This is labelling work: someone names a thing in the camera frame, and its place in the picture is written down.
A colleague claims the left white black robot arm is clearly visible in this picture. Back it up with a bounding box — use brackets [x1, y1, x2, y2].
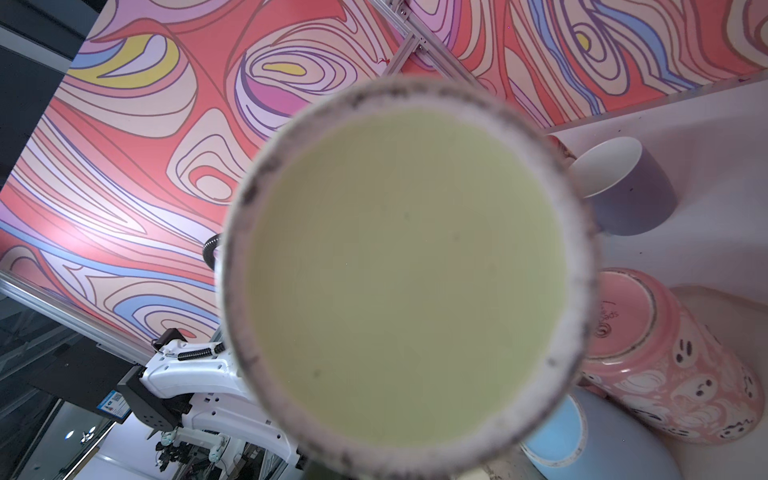
[117, 328, 307, 479]

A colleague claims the pink mug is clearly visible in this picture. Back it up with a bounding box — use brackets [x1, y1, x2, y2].
[582, 268, 765, 445]

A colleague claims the black mug red inside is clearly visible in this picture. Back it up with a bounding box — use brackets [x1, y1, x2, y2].
[546, 135, 577, 168]

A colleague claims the purple mug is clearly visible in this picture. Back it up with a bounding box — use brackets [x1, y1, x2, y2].
[569, 137, 678, 236]

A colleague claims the beige serving tray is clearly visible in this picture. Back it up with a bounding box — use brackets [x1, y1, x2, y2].
[462, 285, 767, 479]

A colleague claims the light blue mug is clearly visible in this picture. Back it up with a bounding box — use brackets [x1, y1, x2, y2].
[521, 387, 682, 480]

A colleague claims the light green mug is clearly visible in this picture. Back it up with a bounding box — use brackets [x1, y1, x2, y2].
[215, 75, 599, 479]

